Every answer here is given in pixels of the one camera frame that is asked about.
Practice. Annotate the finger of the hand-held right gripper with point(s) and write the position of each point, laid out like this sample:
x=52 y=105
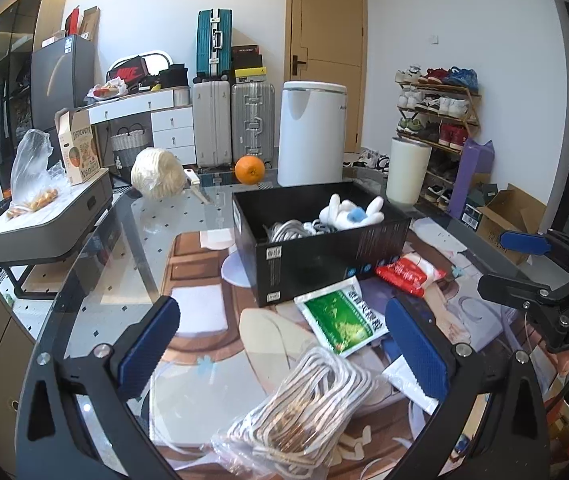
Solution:
x=524 y=242
x=509 y=290

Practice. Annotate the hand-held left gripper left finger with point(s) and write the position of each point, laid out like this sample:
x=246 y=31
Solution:
x=149 y=346

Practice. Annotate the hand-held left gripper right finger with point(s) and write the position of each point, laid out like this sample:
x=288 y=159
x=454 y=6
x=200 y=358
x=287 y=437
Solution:
x=417 y=350

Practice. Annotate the white sachet packet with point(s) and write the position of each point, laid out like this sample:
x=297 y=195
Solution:
x=404 y=380

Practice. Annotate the red white packet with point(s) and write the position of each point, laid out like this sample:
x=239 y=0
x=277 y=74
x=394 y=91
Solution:
x=404 y=275

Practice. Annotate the green white packet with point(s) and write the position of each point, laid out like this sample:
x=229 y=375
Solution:
x=344 y=317

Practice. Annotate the black cardboard box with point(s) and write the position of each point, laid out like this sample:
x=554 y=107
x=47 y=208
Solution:
x=304 y=270

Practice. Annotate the white plush toy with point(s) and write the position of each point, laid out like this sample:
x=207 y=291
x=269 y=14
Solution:
x=349 y=215

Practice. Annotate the open cardboard box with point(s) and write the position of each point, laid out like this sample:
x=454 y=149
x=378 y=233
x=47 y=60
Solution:
x=514 y=215

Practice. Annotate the dark small box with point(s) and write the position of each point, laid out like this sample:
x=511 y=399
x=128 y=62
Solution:
x=479 y=207

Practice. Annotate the printed table mat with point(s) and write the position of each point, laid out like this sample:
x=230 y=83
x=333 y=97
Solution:
x=199 y=310

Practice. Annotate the purple bag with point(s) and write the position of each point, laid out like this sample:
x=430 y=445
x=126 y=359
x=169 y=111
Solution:
x=469 y=175

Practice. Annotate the white disc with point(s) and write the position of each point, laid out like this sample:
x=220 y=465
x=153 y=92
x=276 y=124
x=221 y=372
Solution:
x=234 y=270

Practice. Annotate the white paper sheet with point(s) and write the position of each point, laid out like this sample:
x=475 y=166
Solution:
x=217 y=240

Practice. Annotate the white cylinder bin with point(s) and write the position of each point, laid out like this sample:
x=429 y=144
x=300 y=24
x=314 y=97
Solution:
x=407 y=170

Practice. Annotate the wooden shoe rack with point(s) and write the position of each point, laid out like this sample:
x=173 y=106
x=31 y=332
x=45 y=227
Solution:
x=472 y=110

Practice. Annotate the grey side cabinet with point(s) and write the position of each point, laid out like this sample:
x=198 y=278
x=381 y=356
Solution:
x=49 y=230

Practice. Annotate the shoe rack with shoes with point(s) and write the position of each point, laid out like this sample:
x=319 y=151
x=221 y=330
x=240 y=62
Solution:
x=439 y=105

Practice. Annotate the bagged white yarn ball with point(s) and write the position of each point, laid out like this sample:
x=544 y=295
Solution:
x=157 y=172

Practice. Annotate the white black sneakers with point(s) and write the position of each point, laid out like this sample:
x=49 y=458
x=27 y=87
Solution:
x=367 y=159

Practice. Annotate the wicker basket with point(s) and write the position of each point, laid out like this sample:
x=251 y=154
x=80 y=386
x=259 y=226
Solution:
x=130 y=145

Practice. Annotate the printed fruit carton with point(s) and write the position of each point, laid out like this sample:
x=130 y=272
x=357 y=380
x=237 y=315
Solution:
x=82 y=155

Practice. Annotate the orange fruit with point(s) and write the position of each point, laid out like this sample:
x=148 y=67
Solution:
x=249 y=169

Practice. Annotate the clear bag of oranges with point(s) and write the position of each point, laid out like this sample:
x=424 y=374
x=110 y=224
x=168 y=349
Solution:
x=32 y=160

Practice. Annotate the white desk with drawers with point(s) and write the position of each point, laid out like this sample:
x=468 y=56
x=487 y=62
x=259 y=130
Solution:
x=172 y=122

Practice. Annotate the white suitcase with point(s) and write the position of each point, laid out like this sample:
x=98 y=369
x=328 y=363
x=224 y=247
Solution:
x=212 y=122

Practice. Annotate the white round appliance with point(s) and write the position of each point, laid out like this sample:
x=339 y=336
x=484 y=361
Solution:
x=309 y=135

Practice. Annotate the silver suitcase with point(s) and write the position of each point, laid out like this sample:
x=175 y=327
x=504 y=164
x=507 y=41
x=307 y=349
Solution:
x=252 y=120

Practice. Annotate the white ribbed container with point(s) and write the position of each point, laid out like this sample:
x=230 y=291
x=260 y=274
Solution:
x=182 y=97

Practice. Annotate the plastic bag with food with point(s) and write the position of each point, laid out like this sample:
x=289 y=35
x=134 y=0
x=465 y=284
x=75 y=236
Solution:
x=107 y=91

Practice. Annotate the black bag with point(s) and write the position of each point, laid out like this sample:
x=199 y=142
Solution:
x=173 y=76

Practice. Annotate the black red shoe box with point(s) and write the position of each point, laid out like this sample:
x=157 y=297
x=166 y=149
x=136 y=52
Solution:
x=127 y=70

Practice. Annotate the grey fridge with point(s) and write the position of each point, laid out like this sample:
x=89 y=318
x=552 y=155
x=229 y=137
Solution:
x=62 y=75

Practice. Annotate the black yellow box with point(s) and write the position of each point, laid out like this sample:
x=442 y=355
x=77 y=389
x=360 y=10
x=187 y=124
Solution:
x=249 y=75

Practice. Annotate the wooden door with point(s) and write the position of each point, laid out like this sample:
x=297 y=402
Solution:
x=324 y=30

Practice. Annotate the black flat box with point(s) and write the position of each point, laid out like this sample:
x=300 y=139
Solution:
x=245 y=56

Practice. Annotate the teal suitcase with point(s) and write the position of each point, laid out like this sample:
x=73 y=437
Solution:
x=213 y=45

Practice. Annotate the flat brown cardboard box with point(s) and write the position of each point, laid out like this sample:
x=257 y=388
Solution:
x=90 y=22

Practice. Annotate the tall black cabinet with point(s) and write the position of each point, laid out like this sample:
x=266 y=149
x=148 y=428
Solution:
x=14 y=45

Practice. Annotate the white oval frame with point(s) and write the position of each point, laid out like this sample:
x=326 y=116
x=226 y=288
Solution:
x=159 y=58

